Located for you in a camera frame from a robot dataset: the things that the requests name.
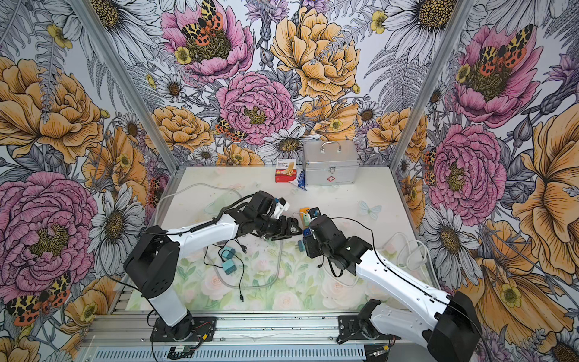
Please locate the white power strip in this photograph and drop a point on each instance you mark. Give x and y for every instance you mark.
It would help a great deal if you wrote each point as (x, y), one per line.
(281, 206)

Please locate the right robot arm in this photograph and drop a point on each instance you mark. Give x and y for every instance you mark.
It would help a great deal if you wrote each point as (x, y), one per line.
(446, 325)

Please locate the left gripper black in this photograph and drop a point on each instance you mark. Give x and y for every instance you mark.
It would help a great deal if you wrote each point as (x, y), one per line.
(282, 232)

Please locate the red cardboard box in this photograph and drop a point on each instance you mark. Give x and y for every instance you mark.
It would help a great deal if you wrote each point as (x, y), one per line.
(285, 170)

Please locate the aluminium front rail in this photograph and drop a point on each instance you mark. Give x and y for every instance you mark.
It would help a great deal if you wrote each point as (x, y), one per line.
(245, 328)

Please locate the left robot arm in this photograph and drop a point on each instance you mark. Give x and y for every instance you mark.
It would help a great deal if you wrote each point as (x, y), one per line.
(153, 262)

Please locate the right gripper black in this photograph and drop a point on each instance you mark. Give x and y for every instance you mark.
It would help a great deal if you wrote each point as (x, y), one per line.
(310, 241)

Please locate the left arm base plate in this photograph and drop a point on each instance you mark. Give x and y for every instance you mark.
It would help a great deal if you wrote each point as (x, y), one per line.
(190, 329)

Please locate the teal usb charger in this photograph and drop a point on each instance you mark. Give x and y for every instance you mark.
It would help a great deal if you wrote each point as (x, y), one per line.
(229, 266)
(227, 253)

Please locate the orange power strip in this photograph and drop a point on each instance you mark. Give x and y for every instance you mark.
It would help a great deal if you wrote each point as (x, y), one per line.
(305, 217)

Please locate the silver metal case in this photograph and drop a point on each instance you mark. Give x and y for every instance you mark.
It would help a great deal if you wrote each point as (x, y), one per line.
(330, 163)

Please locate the blue white packet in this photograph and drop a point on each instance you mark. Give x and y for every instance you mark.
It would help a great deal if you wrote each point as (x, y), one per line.
(300, 181)

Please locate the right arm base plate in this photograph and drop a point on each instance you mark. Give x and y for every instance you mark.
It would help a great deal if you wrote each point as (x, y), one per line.
(352, 328)

